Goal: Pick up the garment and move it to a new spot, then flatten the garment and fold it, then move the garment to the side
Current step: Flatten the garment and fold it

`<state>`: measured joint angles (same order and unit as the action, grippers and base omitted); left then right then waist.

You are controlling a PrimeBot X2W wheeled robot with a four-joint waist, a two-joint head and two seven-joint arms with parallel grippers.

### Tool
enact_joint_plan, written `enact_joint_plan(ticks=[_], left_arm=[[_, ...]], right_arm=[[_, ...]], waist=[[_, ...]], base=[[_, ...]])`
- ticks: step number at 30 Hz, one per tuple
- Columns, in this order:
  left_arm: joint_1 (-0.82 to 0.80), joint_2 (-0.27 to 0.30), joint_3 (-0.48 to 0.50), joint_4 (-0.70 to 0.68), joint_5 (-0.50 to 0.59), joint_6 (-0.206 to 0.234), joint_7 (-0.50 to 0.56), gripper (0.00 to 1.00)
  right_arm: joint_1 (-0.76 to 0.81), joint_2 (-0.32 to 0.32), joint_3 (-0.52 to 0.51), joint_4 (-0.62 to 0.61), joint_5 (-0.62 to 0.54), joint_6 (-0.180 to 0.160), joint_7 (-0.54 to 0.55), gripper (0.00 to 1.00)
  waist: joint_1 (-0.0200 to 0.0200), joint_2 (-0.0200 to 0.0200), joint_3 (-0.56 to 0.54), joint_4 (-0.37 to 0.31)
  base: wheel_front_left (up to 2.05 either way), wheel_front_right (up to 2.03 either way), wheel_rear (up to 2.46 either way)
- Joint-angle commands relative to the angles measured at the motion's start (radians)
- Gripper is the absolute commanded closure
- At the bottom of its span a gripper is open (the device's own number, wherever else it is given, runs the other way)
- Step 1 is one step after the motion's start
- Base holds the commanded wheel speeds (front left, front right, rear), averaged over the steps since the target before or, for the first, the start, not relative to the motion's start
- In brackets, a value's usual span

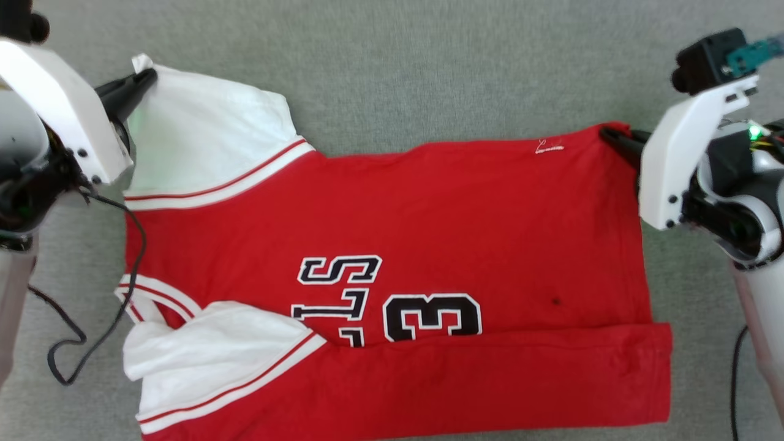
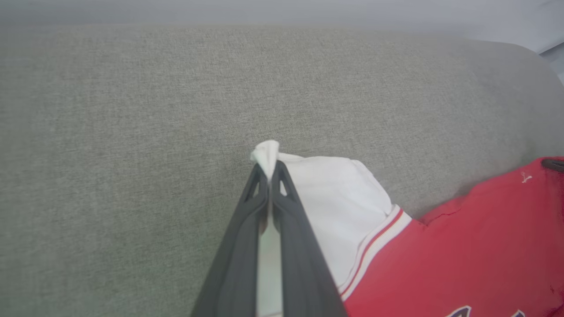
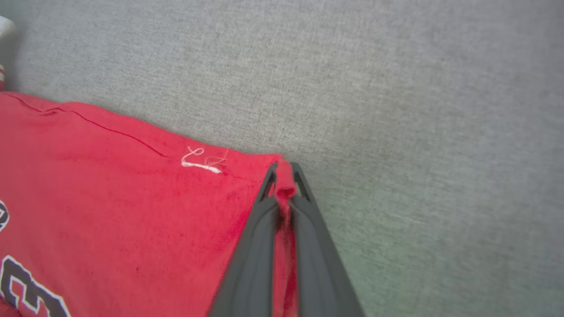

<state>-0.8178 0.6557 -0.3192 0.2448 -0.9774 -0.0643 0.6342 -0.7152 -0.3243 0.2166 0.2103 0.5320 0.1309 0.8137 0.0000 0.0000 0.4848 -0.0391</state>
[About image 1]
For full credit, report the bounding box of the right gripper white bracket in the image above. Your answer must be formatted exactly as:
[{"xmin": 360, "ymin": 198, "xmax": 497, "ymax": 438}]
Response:
[{"xmin": 598, "ymin": 76, "xmax": 784, "ymax": 232}]

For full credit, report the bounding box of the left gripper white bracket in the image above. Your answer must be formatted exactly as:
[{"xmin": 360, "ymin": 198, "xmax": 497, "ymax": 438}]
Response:
[{"xmin": 0, "ymin": 38, "xmax": 159, "ymax": 186}]

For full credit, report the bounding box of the red basketball jersey white trim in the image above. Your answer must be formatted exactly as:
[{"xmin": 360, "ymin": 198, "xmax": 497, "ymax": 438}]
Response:
[{"xmin": 115, "ymin": 54, "xmax": 673, "ymax": 441}]

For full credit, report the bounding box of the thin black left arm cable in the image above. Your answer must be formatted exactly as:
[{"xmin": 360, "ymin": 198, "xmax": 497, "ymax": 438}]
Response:
[{"xmin": 27, "ymin": 191, "xmax": 148, "ymax": 386}]

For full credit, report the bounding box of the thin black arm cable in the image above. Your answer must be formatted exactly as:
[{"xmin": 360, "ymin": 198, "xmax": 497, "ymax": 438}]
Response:
[
  {"xmin": 729, "ymin": 326, "xmax": 748, "ymax": 441},
  {"xmin": 27, "ymin": 191, "xmax": 148, "ymax": 386}
]

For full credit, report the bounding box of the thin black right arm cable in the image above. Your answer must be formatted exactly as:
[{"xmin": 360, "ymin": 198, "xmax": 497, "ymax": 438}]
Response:
[{"xmin": 729, "ymin": 326, "xmax": 748, "ymax": 441}]

